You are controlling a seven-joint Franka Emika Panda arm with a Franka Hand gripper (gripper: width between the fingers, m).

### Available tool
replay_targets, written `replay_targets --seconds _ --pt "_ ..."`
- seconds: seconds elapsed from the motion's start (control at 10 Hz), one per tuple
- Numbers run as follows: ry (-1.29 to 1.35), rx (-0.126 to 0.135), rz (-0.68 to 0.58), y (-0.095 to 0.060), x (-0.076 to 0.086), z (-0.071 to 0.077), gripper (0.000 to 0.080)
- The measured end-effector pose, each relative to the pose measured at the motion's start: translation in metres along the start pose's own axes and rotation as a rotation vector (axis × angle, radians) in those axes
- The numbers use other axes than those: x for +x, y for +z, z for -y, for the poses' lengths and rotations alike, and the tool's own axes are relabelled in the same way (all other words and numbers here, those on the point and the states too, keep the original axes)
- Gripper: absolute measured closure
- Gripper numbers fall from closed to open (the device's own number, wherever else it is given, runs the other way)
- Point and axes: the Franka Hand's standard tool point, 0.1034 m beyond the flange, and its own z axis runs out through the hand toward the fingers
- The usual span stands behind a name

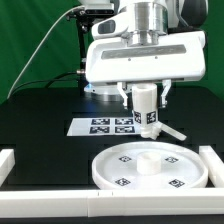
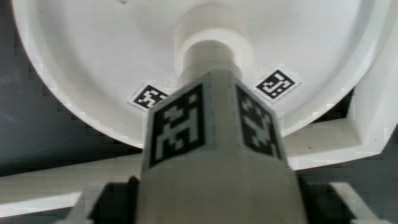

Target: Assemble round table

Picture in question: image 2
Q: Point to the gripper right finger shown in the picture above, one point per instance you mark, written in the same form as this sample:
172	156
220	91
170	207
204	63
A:
334	204

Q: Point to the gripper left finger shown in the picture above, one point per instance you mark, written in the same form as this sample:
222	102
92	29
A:
106	204

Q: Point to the white table leg cylinder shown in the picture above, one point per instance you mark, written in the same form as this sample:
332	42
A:
216	180

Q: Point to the white round table top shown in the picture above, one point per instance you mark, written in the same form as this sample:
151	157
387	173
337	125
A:
105	46

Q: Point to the white front fence bar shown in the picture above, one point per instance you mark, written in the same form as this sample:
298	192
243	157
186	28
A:
58	186

